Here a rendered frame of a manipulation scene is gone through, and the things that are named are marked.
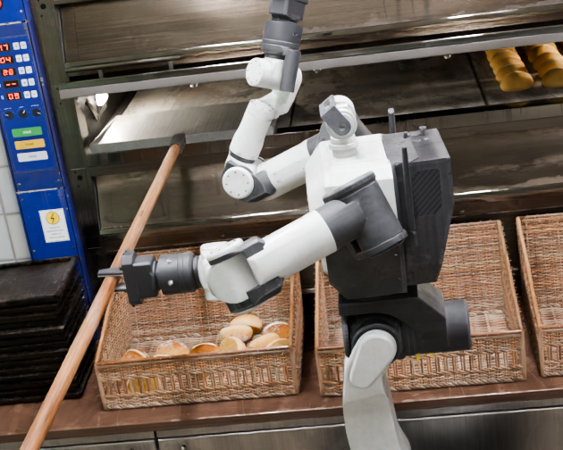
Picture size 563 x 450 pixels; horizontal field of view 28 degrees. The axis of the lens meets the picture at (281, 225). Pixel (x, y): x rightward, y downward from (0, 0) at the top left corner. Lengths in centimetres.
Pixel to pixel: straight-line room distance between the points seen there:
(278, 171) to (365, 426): 62
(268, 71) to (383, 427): 85
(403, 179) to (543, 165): 111
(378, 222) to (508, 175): 125
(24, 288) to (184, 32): 86
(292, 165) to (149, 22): 83
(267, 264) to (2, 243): 161
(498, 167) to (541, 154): 13
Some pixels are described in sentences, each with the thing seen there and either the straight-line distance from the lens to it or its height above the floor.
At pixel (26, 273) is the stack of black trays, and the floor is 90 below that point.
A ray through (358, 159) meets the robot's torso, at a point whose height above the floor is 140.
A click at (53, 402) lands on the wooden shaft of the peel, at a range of 203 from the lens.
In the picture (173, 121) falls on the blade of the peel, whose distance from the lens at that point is 355.
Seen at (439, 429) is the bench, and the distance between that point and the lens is 307.
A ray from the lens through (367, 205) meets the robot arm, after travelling 213.
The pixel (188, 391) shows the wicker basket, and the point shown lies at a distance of 313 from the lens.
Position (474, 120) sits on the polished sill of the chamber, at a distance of 328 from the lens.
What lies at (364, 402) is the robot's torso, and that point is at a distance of 255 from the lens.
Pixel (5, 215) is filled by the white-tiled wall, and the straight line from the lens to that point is 353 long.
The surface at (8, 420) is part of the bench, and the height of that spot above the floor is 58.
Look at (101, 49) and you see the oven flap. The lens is 327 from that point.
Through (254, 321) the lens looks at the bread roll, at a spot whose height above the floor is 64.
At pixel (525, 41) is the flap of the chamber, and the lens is 309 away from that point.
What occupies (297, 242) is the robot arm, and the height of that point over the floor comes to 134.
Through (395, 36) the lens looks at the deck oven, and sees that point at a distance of 320.
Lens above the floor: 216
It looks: 22 degrees down
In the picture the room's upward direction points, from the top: 8 degrees counter-clockwise
